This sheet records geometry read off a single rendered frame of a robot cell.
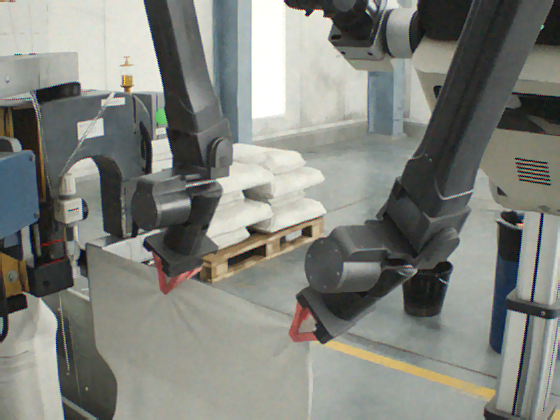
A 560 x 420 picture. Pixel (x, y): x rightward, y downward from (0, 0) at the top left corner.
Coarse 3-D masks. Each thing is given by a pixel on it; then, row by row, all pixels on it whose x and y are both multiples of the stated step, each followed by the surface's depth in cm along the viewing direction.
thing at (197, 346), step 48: (96, 288) 112; (144, 288) 103; (192, 288) 96; (96, 336) 116; (144, 336) 106; (192, 336) 98; (240, 336) 90; (288, 336) 84; (144, 384) 107; (192, 384) 101; (240, 384) 92; (288, 384) 85
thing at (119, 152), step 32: (96, 96) 109; (128, 96) 115; (64, 128) 105; (128, 128) 116; (64, 160) 106; (96, 160) 118; (128, 160) 117; (128, 192) 119; (128, 224) 120; (64, 256) 109
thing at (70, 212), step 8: (64, 176) 101; (72, 176) 102; (64, 184) 101; (72, 184) 102; (64, 192) 102; (72, 192) 102; (64, 200) 102; (72, 200) 102; (80, 200) 103; (64, 208) 101; (72, 208) 102; (80, 208) 104; (56, 216) 103; (64, 216) 102; (72, 216) 103; (80, 216) 104; (56, 224) 105; (64, 224) 103; (72, 224) 103; (72, 264) 106
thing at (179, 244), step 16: (192, 224) 90; (208, 224) 92; (144, 240) 92; (160, 240) 94; (176, 240) 92; (192, 240) 92; (208, 240) 98; (160, 256) 91; (176, 256) 92; (192, 256) 93
